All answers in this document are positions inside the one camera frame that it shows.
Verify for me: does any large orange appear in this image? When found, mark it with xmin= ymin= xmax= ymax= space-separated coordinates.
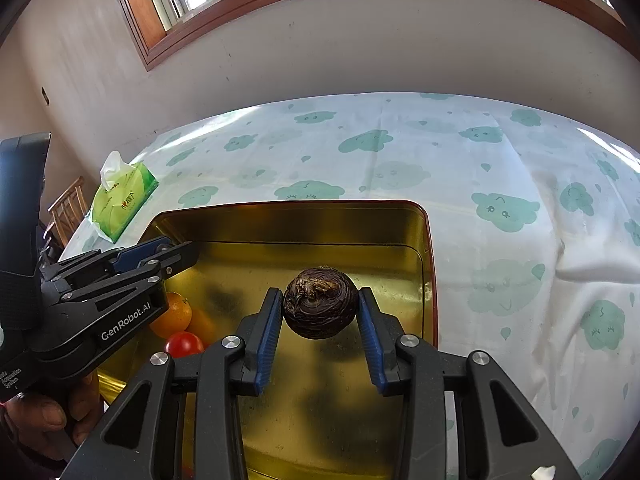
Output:
xmin=150 ymin=292 xmax=192 ymax=339

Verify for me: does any red cherry tomato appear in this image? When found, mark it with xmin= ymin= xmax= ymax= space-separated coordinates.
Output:
xmin=165 ymin=332 xmax=205 ymax=359

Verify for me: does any black wall socket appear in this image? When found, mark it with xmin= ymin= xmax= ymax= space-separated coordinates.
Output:
xmin=40 ymin=87 xmax=50 ymax=106

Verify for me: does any person's left hand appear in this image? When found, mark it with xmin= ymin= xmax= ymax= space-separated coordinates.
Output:
xmin=2 ymin=370 xmax=104 ymax=460

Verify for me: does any wooden chair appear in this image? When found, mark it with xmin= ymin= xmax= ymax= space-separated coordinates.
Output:
xmin=47 ymin=177 xmax=89 ymax=247

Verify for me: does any red toffee tin box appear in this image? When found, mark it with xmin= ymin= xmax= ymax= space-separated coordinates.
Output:
xmin=90 ymin=200 xmax=446 ymax=479

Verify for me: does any dark wrinkled passion fruit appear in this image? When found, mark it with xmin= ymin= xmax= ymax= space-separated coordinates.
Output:
xmin=283 ymin=266 xmax=360 ymax=339

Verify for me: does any cloud-print white tablecloth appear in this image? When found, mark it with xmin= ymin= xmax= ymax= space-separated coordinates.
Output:
xmin=119 ymin=93 xmax=639 ymax=479

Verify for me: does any green tissue pack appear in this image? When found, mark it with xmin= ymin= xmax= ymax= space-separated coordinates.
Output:
xmin=90 ymin=151 xmax=158 ymax=243

